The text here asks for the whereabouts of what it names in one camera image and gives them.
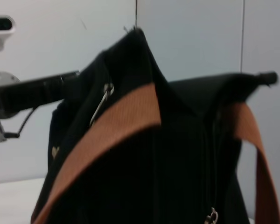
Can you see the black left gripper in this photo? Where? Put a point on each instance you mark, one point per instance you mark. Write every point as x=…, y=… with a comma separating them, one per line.
x=23, y=93

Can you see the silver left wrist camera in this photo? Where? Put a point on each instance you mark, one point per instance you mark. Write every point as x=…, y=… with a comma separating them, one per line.
x=2, y=25

